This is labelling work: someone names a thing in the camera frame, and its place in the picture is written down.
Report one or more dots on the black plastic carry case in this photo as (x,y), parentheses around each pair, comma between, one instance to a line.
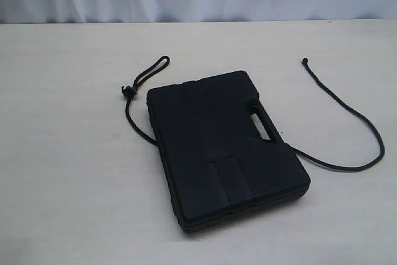
(221,153)

